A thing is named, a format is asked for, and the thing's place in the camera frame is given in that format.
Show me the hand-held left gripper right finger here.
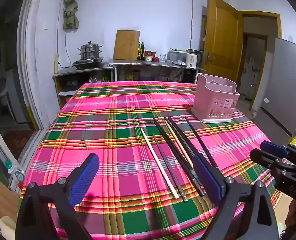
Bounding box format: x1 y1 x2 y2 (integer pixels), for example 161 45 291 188
192 154 280 240

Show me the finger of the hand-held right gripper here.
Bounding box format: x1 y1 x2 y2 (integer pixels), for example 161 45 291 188
250 149 292 173
260 141 296 164

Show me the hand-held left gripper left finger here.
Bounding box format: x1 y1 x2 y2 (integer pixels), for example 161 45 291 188
15 153 100 240

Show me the pink chopstick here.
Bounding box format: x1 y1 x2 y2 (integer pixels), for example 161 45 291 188
153 134 188 202

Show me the dark grey chopstick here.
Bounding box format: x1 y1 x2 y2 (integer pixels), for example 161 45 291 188
152 133 185 199

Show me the light wooden chopstick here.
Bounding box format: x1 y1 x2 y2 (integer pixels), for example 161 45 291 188
164 120 194 170
140 127 179 200

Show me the pink plastic utensil holder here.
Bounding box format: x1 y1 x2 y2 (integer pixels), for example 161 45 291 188
190 73 241 123

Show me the pink green plaid tablecloth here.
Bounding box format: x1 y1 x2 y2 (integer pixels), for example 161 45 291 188
19 81 282 240

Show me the grey refrigerator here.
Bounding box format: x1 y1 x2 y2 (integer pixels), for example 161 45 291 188
253 38 296 144

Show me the white green plastic item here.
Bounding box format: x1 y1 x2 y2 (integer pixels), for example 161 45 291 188
3 159 26 189

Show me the wooden plank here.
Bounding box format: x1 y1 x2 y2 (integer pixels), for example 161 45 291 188
0 169 21 222

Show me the low steel shelf unit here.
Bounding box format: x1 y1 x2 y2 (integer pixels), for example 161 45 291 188
51 64 115 109

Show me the yellow wooden door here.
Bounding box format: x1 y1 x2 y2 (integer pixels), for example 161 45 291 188
202 0 244 83

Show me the white electric kettle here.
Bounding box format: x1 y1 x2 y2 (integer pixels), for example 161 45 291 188
185 49 203 68

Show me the steel kitchen table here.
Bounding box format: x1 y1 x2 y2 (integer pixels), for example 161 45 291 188
108 59 205 83

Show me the steel steamer pot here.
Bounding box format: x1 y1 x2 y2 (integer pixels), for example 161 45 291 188
78 41 104 60

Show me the wooden cutting board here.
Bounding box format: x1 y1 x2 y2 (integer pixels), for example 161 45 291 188
113 29 140 60

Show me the green hanging cloth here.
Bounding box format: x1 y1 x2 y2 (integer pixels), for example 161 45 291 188
63 0 80 31

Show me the black power cord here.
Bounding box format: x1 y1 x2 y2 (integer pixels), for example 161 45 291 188
58 60 75 69

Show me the white sliding door frame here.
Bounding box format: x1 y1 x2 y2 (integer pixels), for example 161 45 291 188
16 0 51 130

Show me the grey wall cable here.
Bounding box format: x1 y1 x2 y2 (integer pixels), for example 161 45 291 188
189 0 195 51

